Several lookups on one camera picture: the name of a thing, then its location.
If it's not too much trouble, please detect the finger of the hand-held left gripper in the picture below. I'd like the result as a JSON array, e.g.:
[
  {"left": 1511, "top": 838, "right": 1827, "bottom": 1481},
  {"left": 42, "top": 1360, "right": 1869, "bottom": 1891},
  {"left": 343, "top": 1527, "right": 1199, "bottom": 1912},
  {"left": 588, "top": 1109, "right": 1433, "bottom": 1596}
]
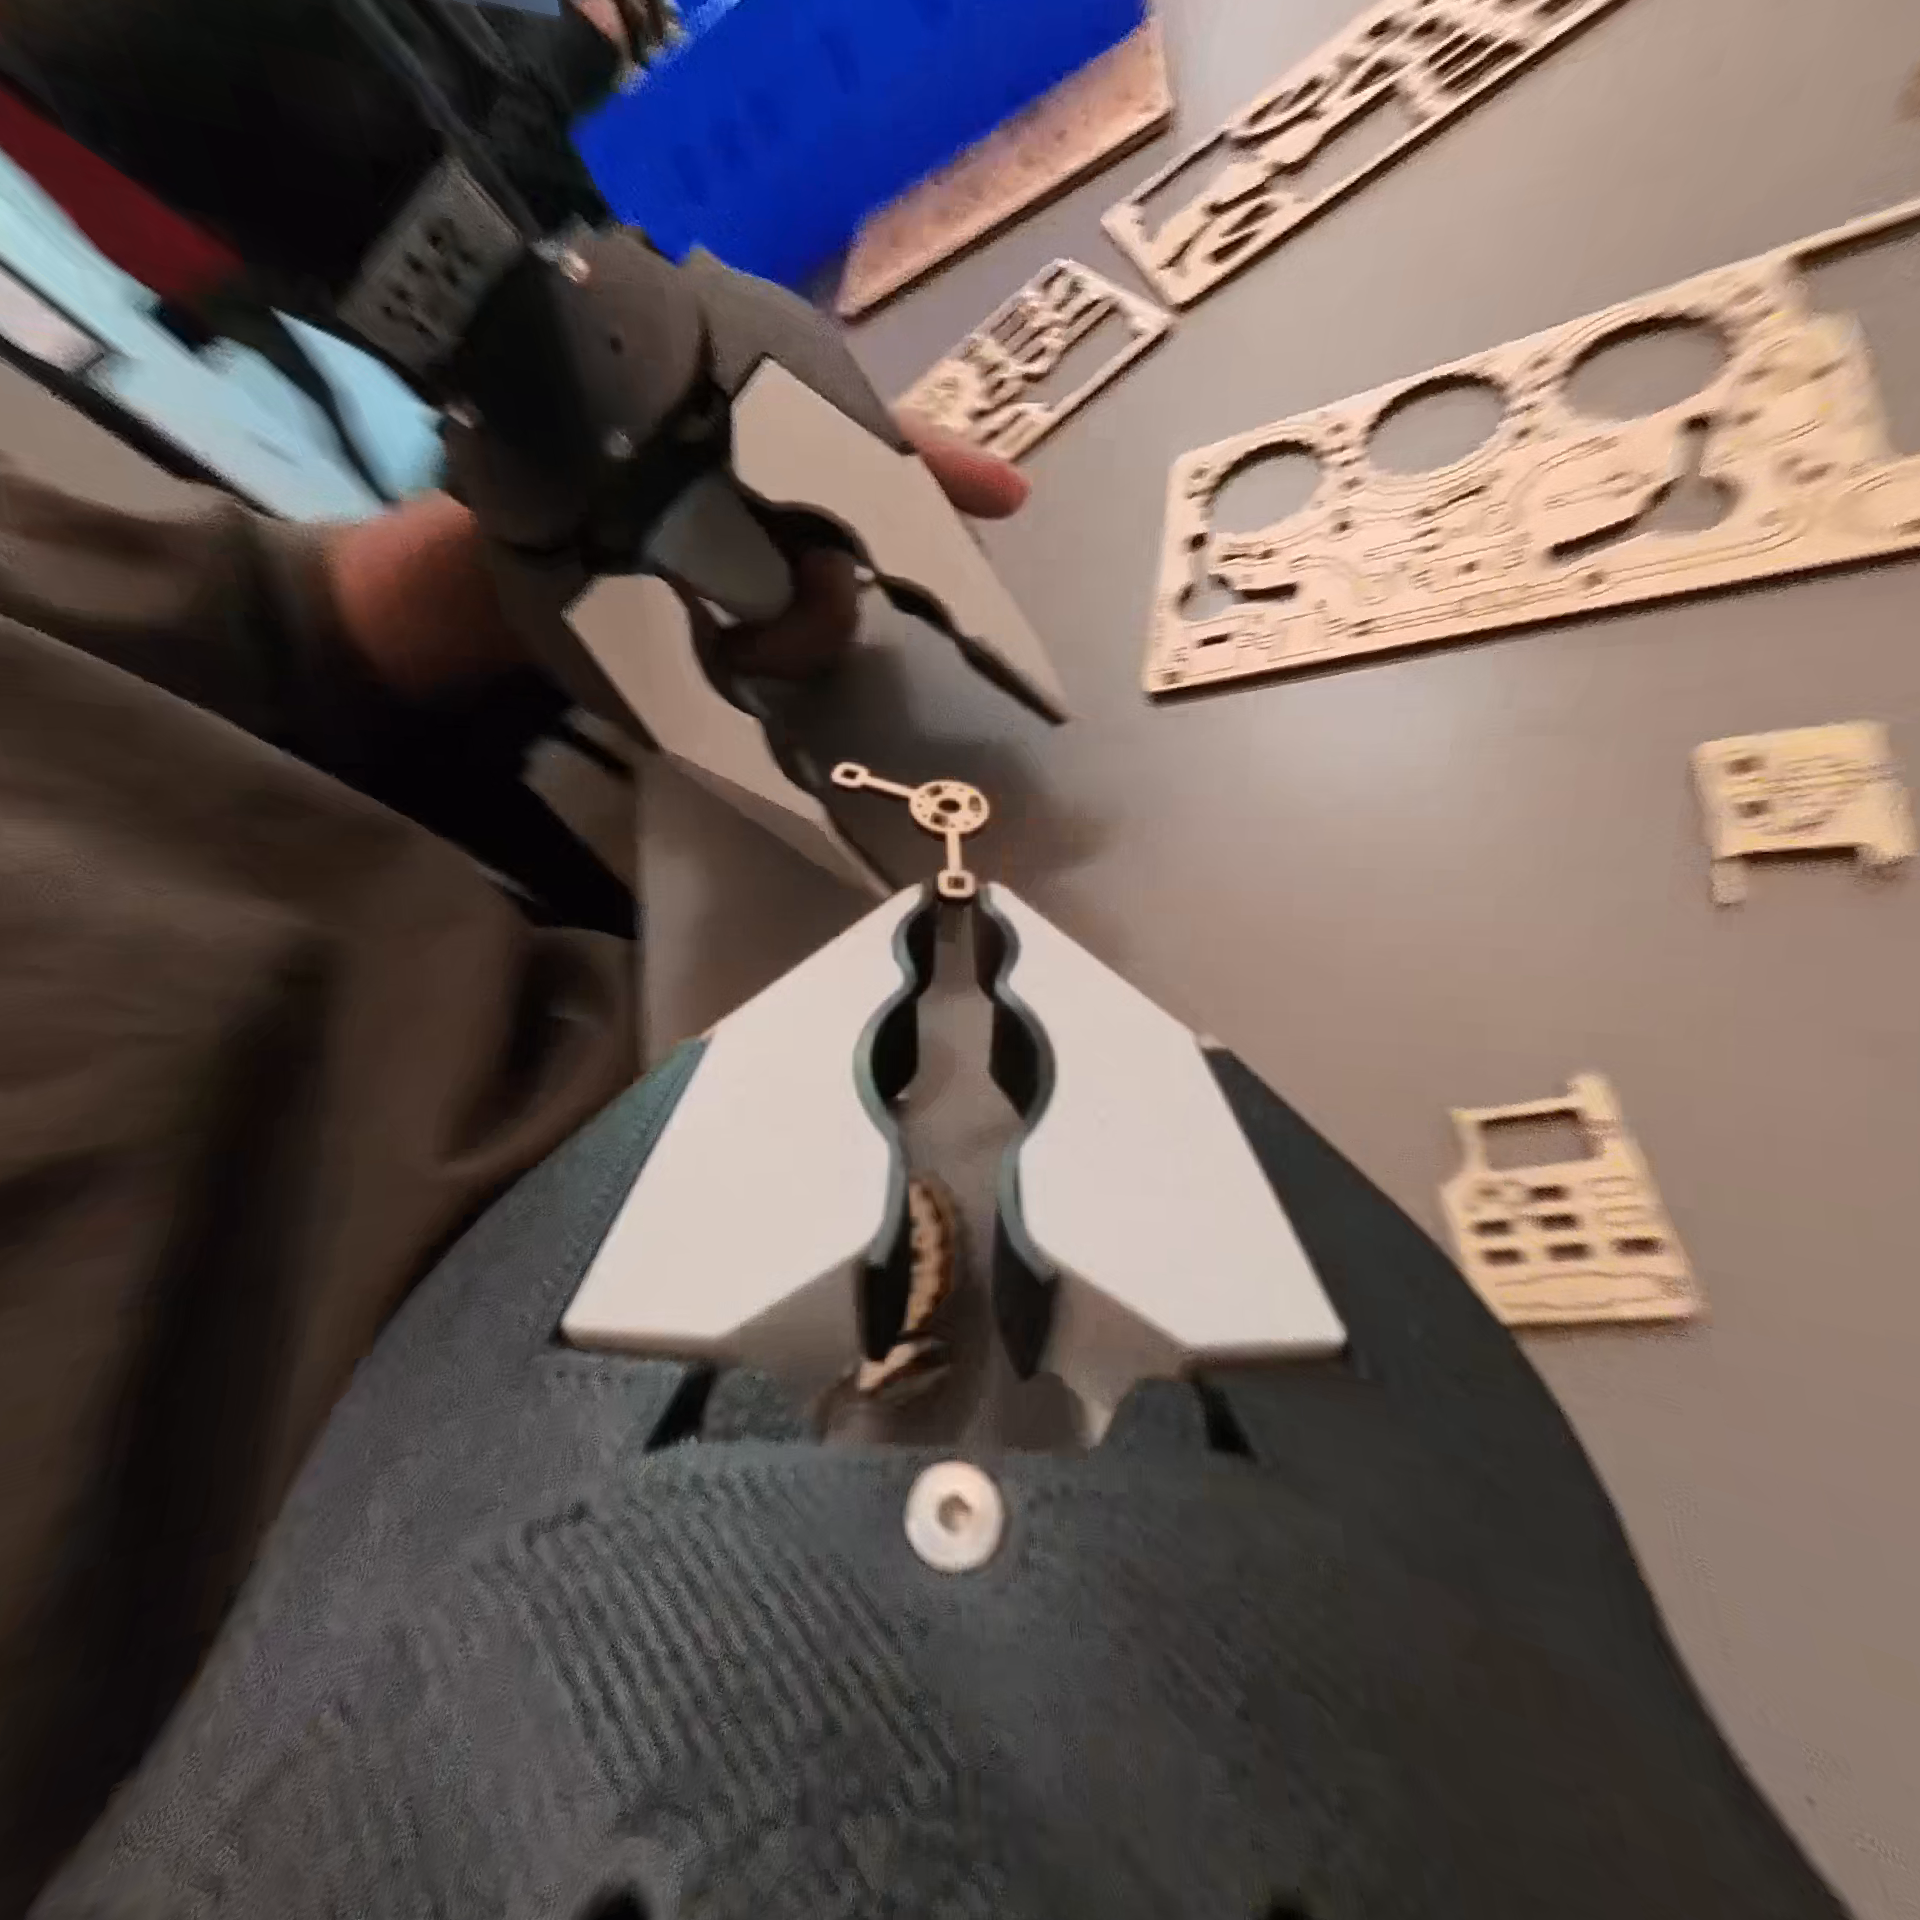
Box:
[
  {"left": 729, "top": 356, "right": 1073, "bottom": 724},
  {"left": 561, "top": 574, "right": 902, "bottom": 900}
]

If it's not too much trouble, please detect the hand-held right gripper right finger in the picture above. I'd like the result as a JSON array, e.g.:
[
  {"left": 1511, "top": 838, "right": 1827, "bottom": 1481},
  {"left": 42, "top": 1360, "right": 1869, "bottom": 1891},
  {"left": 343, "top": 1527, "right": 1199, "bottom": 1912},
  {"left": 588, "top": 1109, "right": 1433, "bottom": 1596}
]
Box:
[{"left": 971, "top": 880, "right": 1348, "bottom": 1378}]

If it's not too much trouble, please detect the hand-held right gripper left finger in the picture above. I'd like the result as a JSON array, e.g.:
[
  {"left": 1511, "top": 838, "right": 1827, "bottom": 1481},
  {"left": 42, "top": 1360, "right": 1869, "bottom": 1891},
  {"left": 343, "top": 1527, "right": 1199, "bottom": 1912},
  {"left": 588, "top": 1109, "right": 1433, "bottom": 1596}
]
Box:
[{"left": 561, "top": 880, "right": 935, "bottom": 1378}]

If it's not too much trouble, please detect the wooden hub piece with arms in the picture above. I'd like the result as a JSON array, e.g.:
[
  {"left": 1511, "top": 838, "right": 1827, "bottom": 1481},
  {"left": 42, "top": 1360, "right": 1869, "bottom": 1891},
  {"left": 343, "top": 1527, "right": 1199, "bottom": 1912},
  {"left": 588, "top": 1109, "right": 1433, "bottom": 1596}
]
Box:
[{"left": 831, "top": 759, "right": 996, "bottom": 904}]

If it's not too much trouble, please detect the person's left forearm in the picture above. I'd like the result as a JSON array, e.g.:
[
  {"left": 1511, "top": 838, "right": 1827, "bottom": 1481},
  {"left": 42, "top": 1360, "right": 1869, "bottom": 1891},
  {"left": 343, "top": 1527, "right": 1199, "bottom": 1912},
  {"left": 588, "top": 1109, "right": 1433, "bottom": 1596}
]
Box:
[{"left": 0, "top": 463, "right": 363, "bottom": 720}]

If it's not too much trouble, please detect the person's left hand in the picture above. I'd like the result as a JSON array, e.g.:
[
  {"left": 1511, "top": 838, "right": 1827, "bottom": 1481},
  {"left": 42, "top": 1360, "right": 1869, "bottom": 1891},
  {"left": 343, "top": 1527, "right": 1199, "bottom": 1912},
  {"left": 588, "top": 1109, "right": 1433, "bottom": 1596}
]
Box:
[{"left": 325, "top": 432, "right": 1032, "bottom": 691}]

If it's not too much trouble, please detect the small wooden puzzle sheet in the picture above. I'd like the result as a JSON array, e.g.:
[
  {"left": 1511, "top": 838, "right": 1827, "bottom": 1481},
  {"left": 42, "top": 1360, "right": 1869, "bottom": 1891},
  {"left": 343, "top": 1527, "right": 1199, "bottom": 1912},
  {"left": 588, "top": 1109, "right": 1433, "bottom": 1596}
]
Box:
[{"left": 894, "top": 257, "right": 1172, "bottom": 461}]

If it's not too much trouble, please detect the light blue object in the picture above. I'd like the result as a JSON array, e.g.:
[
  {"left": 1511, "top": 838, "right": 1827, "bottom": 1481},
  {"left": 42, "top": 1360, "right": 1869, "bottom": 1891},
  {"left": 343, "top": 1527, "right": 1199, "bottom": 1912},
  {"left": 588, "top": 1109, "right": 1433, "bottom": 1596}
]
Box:
[{"left": 0, "top": 149, "right": 451, "bottom": 520}]

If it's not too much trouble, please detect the blue plastic box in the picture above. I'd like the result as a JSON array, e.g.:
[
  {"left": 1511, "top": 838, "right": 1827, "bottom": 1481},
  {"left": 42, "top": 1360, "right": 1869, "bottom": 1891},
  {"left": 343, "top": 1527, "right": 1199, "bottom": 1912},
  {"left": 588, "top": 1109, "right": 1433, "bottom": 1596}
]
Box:
[{"left": 573, "top": 0, "right": 1156, "bottom": 297}]

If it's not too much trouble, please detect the brown wooden board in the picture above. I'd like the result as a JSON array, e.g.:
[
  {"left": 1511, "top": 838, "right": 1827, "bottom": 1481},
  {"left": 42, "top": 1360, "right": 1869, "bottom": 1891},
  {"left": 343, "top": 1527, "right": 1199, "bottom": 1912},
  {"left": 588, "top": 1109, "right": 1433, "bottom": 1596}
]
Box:
[{"left": 832, "top": 24, "right": 1175, "bottom": 319}]

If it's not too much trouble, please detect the slotted wooden puzzle card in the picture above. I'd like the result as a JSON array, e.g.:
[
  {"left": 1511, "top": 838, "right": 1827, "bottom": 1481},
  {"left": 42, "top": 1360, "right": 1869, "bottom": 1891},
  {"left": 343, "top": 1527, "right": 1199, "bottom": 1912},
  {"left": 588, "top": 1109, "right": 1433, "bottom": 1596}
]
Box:
[{"left": 1438, "top": 1071, "right": 1705, "bottom": 1333}]

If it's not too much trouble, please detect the person's olive clothing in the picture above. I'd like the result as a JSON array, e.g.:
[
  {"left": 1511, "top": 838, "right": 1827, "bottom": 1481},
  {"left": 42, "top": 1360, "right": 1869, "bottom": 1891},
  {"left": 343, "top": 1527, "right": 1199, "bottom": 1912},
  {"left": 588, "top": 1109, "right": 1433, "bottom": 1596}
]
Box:
[{"left": 0, "top": 613, "right": 709, "bottom": 1920}]

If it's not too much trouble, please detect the red object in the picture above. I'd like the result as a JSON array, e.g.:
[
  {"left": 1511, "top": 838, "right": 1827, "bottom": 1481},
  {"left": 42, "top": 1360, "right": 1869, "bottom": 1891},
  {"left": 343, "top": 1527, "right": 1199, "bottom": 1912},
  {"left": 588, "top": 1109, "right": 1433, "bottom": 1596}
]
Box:
[{"left": 0, "top": 80, "right": 248, "bottom": 300}]

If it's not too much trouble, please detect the long wooden puzzle sheet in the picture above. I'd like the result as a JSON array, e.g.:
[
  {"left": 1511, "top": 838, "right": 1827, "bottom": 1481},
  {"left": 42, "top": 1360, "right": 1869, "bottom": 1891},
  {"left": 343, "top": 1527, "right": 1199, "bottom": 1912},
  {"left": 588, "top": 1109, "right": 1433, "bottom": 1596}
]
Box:
[{"left": 1101, "top": 0, "right": 1632, "bottom": 309}]

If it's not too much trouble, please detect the large three-hole wooden puzzle sheet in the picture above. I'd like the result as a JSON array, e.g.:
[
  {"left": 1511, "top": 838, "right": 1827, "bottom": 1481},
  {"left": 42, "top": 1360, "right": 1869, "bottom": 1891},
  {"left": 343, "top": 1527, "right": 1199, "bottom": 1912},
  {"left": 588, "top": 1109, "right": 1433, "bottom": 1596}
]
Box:
[{"left": 1140, "top": 199, "right": 1920, "bottom": 703}]

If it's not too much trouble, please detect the small notched wooden puzzle piece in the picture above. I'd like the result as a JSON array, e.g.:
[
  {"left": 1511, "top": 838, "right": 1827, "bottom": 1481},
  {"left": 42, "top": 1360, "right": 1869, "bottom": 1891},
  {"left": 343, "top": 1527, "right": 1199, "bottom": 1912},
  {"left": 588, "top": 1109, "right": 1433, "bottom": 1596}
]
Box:
[{"left": 1693, "top": 720, "right": 1920, "bottom": 904}]

